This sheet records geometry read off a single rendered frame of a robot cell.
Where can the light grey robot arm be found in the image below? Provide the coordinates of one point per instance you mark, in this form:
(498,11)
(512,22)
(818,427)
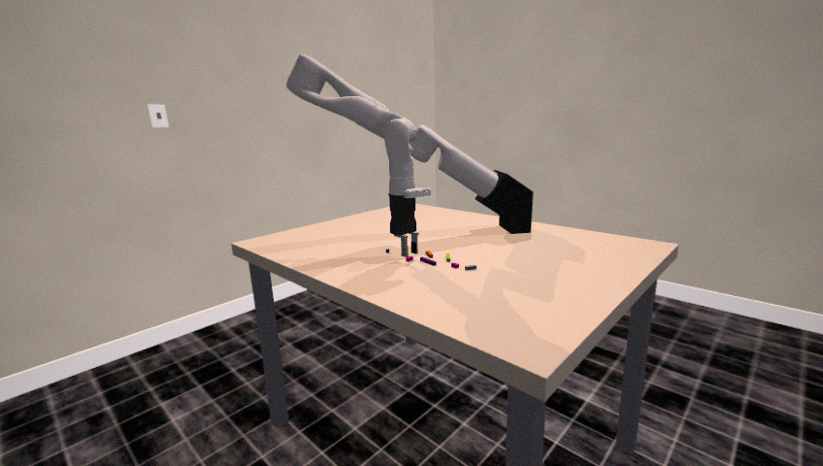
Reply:
(306,81)

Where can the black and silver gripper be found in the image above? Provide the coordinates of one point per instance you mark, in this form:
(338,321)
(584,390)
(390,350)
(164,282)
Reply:
(402,193)

